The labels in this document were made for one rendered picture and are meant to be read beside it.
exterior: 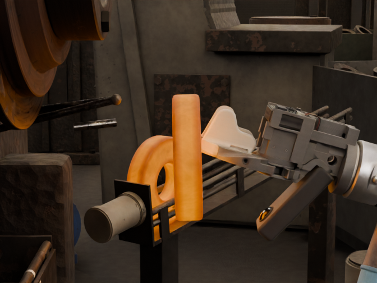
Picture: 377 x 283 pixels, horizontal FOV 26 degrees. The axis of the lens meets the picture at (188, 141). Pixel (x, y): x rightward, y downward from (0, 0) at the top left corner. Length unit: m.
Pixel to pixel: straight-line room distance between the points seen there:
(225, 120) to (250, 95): 2.54
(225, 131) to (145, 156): 0.39
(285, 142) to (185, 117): 0.13
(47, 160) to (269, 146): 0.32
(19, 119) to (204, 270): 2.32
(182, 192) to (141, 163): 0.42
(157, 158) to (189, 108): 0.43
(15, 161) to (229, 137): 0.31
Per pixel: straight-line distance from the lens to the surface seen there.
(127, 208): 1.32
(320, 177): 1.01
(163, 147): 1.39
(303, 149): 0.99
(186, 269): 3.15
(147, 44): 3.62
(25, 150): 1.39
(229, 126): 0.99
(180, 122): 0.95
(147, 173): 1.36
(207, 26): 3.55
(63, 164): 1.13
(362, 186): 1.01
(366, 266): 1.07
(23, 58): 0.80
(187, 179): 0.94
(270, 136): 0.98
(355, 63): 3.74
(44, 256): 1.02
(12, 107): 0.83
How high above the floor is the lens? 1.02
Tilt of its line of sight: 10 degrees down
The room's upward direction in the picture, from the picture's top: straight up
